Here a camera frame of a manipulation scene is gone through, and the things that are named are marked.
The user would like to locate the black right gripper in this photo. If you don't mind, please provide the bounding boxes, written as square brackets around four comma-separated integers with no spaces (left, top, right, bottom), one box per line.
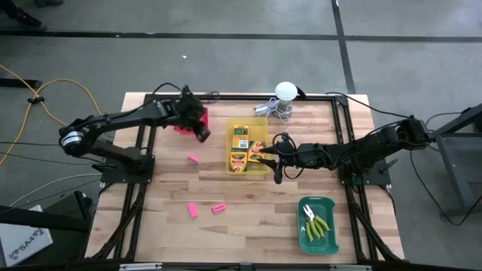
[258,142,328,170]

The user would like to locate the yellow Crayola crayon box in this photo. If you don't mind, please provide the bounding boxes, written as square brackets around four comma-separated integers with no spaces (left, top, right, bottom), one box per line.
[231,125,250,150]
[247,141,267,164]
[230,149,249,173]

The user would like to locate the lime green handled pliers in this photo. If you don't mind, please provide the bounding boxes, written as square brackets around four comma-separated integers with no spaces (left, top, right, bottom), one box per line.
[302,204,332,238]
[305,220,322,243]

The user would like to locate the red mesh plastic basket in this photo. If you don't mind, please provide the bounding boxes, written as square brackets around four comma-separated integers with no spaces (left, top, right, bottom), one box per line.
[173,108,210,136]

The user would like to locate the yellow translucent plastic bin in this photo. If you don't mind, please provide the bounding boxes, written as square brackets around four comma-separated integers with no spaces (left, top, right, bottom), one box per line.
[225,117,272,176]

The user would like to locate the white mushroom table lamp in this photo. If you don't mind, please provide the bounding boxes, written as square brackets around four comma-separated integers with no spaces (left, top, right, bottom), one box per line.
[274,81,298,118]

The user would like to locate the teal plastic bin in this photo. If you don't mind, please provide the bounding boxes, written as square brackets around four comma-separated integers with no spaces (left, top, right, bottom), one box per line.
[297,195,340,256]

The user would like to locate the black floor bar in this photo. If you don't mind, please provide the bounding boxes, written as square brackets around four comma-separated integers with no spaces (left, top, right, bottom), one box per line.
[0,78,42,90]

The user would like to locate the person's shoe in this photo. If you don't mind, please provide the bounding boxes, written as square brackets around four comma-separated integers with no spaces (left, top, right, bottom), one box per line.
[11,7,43,29]

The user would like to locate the black stand leg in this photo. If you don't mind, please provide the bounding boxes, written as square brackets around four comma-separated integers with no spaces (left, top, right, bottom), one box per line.
[0,190,94,233]

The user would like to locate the black metal stand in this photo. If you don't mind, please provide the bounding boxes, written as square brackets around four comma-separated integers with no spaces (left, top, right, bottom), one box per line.
[429,103,482,219]

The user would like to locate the person's leg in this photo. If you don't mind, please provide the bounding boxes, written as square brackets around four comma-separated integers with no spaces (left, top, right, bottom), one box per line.
[0,0,18,15]

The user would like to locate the white printed box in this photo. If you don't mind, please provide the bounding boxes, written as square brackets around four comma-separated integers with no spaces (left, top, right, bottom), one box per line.
[0,205,53,267]

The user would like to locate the black aluminium rig frame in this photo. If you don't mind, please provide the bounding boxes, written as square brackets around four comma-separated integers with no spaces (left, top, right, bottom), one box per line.
[88,92,406,264]

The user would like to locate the white lamp power cord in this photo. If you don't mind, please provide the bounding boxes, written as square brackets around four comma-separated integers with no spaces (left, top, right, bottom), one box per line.
[253,98,294,124]

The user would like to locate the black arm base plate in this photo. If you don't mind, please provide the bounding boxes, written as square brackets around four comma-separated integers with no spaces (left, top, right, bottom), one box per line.
[337,165,392,186]
[100,154,155,185]

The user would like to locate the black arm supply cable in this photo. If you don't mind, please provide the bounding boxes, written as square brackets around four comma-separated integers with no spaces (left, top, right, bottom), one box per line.
[325,92,411,120]

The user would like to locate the yellow extension cord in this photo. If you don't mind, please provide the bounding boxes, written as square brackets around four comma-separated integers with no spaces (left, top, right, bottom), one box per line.
[0,78,103,166]
[0,63,69,128]

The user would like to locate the silver metal bracket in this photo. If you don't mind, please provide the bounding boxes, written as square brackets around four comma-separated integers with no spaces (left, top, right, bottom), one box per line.
[329,264,373,271]
[118,262,163,271]

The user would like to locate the grey floor cable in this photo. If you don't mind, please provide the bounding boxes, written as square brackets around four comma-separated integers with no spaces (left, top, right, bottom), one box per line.
[9,172,103,208]

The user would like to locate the black floor cable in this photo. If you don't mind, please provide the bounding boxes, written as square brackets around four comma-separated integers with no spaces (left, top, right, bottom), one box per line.
[0,141,63,148]
[0,151,103,166]

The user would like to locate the black looping cable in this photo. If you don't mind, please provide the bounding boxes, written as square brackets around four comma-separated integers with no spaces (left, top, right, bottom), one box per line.
[408,149,482,227]

